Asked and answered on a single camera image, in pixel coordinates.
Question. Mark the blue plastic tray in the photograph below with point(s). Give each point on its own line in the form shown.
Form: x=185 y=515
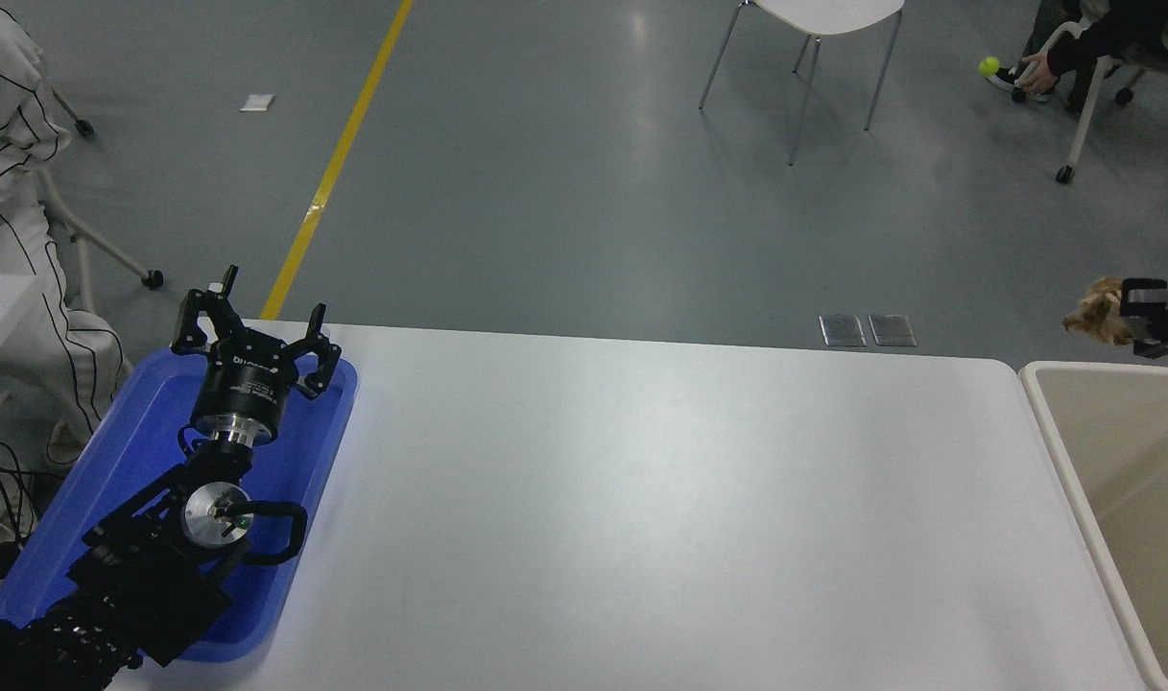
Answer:
x=142 y=432

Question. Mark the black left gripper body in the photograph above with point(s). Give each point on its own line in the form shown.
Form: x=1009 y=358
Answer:
x=243 y=389

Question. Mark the silver floor plate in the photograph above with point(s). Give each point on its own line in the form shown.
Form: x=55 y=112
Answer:
x=843 y=329
x=892 y=329

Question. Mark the grey wheeled office chair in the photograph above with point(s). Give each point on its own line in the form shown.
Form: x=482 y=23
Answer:
x=152 y=279

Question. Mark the person in striped white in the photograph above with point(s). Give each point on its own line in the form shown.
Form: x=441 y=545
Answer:
x=27 y=288

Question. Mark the seated person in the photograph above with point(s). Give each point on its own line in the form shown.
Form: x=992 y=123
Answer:
x=1102 y=38

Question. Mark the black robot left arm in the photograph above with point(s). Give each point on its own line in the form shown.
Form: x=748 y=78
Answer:
x=152 y=576

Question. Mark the large pale bin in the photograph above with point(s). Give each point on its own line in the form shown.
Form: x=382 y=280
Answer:
x=1140 y=461

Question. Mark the seated person's hand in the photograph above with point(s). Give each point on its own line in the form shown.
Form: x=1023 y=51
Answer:
x=1037 y=72

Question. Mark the white paper scrap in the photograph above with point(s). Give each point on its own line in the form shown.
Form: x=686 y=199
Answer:
x=257 y=103

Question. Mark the small green ball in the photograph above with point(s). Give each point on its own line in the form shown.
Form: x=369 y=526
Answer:
x=989 y=66

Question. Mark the white framed wheeled chair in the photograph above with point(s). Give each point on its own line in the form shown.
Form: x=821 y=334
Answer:
x=1087 y=106

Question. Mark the tan paper ball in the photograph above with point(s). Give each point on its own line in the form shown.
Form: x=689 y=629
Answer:
x=1100 y=315

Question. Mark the white chair with metal legs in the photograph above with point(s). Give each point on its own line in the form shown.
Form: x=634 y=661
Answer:
x=833 y=14

